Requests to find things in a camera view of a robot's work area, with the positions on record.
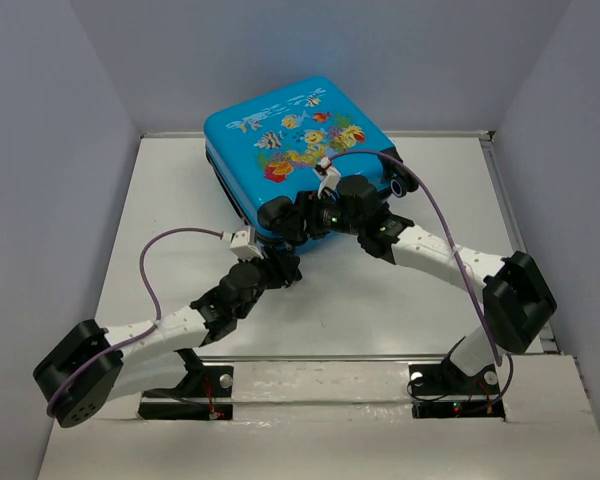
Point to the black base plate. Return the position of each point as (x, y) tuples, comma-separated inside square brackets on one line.
[(434, 397), (202, 396)]

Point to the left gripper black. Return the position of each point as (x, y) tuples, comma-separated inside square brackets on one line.
[(279, 268)]

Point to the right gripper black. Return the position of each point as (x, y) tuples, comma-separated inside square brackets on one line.
[(307, 208)]

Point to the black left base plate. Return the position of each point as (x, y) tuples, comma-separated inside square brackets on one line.
[(202, 396)]

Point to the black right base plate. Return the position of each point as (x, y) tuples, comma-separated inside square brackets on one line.
[(434, 397)]

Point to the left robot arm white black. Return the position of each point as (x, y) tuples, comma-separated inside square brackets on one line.
[(84, 370)]

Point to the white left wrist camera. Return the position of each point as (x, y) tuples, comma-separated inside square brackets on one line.
[(243, 244)]

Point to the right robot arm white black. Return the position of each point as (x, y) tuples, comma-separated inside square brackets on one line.
[(511, 297)]

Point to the blue hard-shell suitcase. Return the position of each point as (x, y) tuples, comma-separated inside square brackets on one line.
[(264, 150)]

